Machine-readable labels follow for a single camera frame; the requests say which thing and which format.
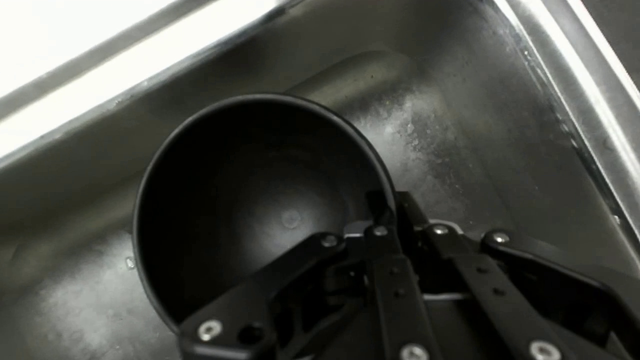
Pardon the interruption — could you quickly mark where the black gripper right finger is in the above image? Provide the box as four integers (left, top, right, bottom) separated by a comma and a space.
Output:
395, 192, 640, 360

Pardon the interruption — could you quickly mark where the black bowl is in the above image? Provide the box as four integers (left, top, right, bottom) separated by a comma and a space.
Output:
131, 95, 398, 328

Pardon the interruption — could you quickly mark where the stainless steel double sink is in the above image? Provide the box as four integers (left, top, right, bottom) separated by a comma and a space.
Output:
0, 0, 637, 360

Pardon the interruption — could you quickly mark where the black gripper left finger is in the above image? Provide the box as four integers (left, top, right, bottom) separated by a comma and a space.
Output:
177, 195, 440, 360

